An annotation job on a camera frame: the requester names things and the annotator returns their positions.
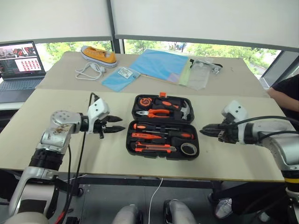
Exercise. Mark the light green sheet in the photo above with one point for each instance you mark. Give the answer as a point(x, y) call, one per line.
point(185, 75)

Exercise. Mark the orange black tape measure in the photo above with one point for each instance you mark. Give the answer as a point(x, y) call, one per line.
point(144, 102)

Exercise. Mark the small blue zip pouch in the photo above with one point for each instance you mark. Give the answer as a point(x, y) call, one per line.
point(116, 81)

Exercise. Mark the person's black shirt torso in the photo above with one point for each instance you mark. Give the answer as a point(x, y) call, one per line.
point(290, 91)

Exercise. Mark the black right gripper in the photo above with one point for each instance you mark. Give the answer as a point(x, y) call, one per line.
point(230, 134)

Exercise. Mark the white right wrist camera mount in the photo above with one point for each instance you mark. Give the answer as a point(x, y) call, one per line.
point(236, 110)

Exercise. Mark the black electrical tape roll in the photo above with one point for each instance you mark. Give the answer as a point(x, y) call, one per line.
point(182, 149)

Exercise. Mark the grey open laptop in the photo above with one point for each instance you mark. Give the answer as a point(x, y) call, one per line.
point(21, 67)

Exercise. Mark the white printed label card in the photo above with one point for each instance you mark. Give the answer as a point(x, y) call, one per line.
point(125, 72)

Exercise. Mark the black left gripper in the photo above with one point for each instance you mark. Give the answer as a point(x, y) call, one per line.
point(101, 127)

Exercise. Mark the grey rounded robot knee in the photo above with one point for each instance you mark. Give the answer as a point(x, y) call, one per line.
point(180, 211)
point(127, 214)

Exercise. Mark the orange black screwdriver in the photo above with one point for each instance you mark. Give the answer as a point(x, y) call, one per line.
point(141, 127)
point(183, 135)

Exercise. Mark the clear plastic bag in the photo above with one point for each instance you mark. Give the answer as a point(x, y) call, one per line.
point(198, 77)

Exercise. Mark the white grey sneaker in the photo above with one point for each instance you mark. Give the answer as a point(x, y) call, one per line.
point(223, 207)

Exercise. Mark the small black floor box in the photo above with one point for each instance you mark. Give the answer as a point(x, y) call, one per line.
point(73, 220)

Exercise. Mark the large blue document folder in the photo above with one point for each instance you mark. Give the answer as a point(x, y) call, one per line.
point(158, 63)

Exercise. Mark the person's bare forearm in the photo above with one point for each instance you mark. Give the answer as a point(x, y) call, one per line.
point(279, 96)

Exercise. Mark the orange voltage tester pen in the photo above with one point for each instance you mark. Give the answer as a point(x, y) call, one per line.
point(146, 135)

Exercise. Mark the black tool case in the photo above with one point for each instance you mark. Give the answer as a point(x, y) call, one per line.
point(163, 142)

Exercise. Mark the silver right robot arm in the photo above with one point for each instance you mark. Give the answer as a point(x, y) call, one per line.
point(278, 140)

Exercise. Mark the yellow canvas sneaker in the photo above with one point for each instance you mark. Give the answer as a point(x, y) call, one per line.
point(99, 56)

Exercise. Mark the person's black trouser leg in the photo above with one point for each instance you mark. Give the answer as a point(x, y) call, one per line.
point(259, 200)

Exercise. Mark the black metal table frame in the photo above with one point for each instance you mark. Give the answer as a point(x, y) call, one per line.
point(130, 183)

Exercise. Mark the white roller blind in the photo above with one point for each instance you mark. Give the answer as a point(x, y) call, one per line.
point(205, 19)
point(53, 17)

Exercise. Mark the orange black utility knife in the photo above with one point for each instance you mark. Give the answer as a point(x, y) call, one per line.
point(151, 147)

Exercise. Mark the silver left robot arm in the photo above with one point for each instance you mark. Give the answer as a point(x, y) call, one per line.
point(56, 135)

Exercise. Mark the dark window frame post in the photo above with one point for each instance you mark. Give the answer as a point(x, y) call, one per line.
point(116, 45)

